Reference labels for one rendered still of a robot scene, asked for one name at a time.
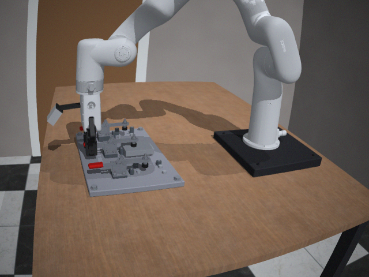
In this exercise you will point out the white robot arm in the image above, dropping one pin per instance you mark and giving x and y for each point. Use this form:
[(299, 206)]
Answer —
[(276, 62)]

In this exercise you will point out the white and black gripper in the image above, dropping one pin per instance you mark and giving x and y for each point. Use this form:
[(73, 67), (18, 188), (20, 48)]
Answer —
[(90, 119)]

